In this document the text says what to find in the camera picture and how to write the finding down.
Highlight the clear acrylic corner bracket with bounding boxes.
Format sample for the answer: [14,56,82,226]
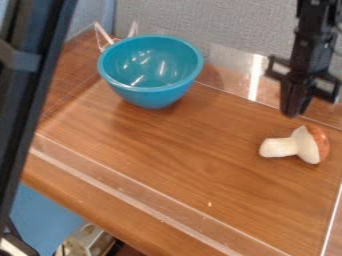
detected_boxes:
[94,21,139,52]

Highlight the blue plastic bowl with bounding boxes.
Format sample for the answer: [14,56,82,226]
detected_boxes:
[98,34,205,109]

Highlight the clear acrylic barrier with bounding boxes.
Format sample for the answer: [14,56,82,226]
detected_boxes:
[197,43,342,130]
[31,135,290,256]

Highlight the black stand leg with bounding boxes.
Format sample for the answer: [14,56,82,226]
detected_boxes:
[0,220,40,256]

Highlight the white brown toy mushroom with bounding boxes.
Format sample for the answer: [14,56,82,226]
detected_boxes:
[259,125,330,164]

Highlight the clear acrylic front barrier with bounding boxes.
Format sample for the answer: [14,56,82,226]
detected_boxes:
[31,135,290,256]

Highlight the clear acrylic back barrier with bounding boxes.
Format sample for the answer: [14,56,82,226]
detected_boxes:
[197,43,342,130]

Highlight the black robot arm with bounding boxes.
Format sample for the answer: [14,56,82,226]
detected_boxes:
[265,0,342,118]

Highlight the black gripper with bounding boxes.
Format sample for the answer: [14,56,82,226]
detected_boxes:
[266,36,342,118]

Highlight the dark blue metal post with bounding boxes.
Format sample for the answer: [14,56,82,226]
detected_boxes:
[0,0,78,235]

